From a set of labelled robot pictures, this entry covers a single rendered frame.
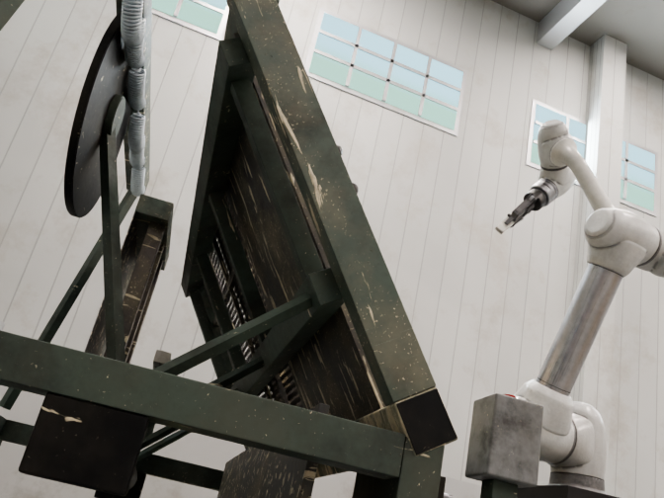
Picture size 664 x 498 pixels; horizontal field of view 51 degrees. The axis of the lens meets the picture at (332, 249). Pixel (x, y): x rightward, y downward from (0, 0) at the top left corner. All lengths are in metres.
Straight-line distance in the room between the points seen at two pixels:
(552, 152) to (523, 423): 1.17
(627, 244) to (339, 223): 0.87
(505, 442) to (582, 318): 0.60
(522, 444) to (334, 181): 0.72
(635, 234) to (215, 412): 1.26
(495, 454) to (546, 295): 5.41
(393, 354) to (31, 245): 4.34
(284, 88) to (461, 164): 5.30
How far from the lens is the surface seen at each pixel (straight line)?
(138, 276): 3.14
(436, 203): 6.62
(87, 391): 1.45
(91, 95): 2.44
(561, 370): 2.10
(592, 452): 2.24
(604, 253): 2.09
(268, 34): 1.82
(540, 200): 2.56
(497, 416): 1.62
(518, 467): 1.63
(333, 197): 1.63
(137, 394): 1.45
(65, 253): 5.59
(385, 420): 1.61
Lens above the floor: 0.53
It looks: 23 degrees up
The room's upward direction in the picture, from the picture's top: 13 degrees clockwise
